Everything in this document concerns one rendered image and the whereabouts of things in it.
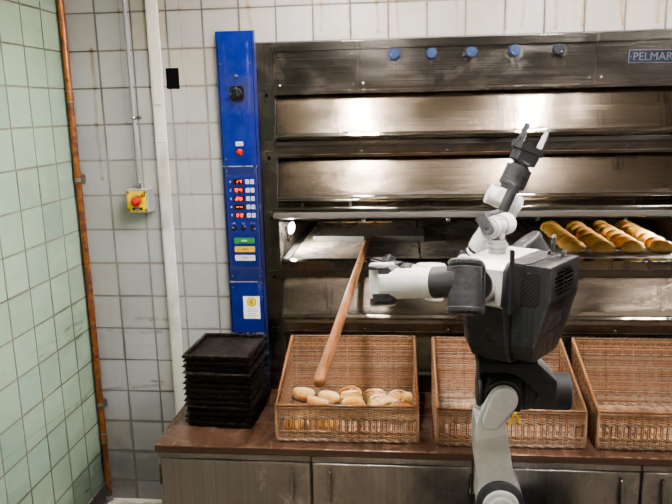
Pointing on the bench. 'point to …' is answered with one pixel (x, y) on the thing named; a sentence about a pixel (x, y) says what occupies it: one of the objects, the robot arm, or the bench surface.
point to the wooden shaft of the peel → (339, 321)
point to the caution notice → (251, 307)
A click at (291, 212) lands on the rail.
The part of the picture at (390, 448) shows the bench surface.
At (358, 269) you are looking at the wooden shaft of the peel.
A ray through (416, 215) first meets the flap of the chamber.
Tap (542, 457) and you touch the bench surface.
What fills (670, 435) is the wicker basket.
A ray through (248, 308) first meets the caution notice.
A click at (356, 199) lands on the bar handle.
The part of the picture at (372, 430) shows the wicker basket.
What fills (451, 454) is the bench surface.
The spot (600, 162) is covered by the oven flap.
